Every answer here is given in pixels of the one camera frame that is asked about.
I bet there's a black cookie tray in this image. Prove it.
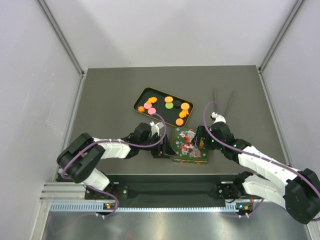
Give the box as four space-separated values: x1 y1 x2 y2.
133 87 194 127

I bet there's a pink round cookie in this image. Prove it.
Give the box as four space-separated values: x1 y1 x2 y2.
147 107 157 115

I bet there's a gold cookie tin box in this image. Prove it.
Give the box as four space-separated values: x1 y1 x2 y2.
172 158 207 165

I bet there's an orange dotted cookie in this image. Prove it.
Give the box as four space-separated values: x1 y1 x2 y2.
164 96 173 103
180 102 190 111

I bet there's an orange star cookie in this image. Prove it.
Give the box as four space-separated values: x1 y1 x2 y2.
137 106 145 113

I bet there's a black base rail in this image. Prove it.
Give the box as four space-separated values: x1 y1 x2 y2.
82 174 266 208

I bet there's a pink cookie upper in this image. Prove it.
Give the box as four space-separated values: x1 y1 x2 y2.
143 102 152 110

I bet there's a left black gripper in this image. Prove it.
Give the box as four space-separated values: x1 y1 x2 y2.
139 133 177 159

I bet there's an orange dotted cookie top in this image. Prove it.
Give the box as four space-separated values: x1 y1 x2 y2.
164 96 173 103

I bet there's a gold tin lid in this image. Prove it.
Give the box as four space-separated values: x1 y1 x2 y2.
172 127 210 162

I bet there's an orange fish cookie left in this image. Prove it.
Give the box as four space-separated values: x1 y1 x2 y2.
147 97 158 104

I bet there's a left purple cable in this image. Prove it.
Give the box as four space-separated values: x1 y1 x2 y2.
61 113 167 218

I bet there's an orange round cookie bottom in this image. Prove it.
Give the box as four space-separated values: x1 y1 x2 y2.
175 118 184 126

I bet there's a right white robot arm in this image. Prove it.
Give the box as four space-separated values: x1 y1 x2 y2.
192 112 320 225

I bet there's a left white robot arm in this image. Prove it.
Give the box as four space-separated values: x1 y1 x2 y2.
56 121 177 199

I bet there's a black cookie in tray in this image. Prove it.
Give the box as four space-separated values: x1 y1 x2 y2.
173 99 182 108

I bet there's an orange fish cookie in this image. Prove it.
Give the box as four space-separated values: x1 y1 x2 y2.
179 110 189 119
147 97 158 104

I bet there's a green cookie upper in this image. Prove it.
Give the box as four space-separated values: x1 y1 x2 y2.
165 102 174 110

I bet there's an orange dotted cookie right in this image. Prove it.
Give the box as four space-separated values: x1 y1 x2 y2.
180 102 190 111

